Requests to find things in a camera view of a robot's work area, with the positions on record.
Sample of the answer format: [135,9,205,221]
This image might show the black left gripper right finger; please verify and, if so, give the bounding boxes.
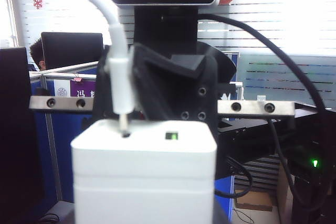
[214,197,232,224]

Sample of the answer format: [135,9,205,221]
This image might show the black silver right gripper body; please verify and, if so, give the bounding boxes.
[28,41,296,119]

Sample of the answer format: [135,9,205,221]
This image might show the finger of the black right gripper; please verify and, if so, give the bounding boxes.
[131,43,219,131]
[93,47,116,120]

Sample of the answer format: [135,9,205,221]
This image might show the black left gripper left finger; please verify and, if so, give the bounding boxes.
[58,206,76,224]

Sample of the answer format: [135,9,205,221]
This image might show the white Type-C charging cable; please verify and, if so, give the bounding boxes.
[0,0,135,138]

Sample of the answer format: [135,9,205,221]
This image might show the white charging base block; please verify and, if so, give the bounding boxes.
[70,118,218,224]

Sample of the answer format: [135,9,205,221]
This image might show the brown cardboard box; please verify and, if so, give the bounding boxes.
[233,189,274,212]

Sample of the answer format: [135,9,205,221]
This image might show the white purple name sign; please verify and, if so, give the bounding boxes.
[54,79,97,99]

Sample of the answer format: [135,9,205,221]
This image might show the glass board with coloured lines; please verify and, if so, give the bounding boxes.
[237,52,336,109]

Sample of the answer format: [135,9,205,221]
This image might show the black office monitor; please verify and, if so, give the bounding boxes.
[40,31,105,71]

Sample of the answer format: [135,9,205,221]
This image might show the blue partition panel with sign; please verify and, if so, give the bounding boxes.
[29,61,99,205]

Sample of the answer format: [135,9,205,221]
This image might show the person with short dark hair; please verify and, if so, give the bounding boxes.
[29,37,47,71]

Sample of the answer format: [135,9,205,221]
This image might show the black ASUS computer monitor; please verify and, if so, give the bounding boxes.
[0,47,45,217]

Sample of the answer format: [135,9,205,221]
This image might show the white window blinds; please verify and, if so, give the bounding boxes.
[15,0,336,57]

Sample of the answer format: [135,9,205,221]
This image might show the silver partition post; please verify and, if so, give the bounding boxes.
[40,74,64,201]

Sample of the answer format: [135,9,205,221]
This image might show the black right camera cable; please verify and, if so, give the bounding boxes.
[198,13,329,120]

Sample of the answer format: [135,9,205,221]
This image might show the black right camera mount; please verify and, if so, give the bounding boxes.
[133,5,200,51]

